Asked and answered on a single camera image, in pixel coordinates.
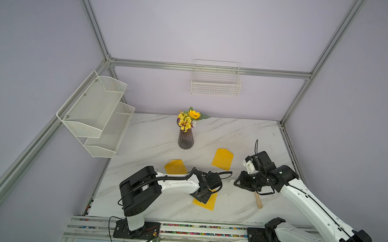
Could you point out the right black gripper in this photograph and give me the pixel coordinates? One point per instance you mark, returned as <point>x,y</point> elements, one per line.
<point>243,183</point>

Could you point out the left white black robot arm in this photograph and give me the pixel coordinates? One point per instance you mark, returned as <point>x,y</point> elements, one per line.
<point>141,189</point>

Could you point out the yellow artificial flowers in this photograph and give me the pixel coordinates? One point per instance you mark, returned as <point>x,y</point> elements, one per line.
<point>186,120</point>

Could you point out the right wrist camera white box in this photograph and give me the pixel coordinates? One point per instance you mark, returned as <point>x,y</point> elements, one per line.
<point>250,168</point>

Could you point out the white mesh shelf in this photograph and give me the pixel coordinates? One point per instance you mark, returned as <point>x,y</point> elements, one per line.
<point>109,141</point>
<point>89,109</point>

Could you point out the white mesh lower shelf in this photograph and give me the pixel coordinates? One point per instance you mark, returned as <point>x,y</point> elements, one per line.
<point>109,141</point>

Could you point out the yellow envelope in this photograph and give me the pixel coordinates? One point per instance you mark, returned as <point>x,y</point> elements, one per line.
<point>209,205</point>
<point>223,159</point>
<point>175,167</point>

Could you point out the white wire wall basket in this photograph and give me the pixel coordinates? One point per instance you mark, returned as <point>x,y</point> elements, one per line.
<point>218,78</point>

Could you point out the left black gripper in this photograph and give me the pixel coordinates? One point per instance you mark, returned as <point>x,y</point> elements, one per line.
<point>205,199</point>

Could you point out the white mesh upper shelf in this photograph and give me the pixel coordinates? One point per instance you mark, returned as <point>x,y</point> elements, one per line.
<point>89,109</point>

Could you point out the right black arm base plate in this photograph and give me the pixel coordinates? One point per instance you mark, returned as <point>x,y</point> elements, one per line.
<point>261,235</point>

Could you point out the dark ribbed vase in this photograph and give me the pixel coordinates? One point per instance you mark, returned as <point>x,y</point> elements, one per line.
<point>185,139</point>

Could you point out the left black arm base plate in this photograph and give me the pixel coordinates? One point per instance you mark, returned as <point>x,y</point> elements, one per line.
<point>148,231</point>

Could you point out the green head wooden hammer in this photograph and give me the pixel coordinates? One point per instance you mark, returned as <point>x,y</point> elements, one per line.
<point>258,201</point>

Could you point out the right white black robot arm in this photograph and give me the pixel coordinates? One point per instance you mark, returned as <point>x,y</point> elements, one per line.
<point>327,224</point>

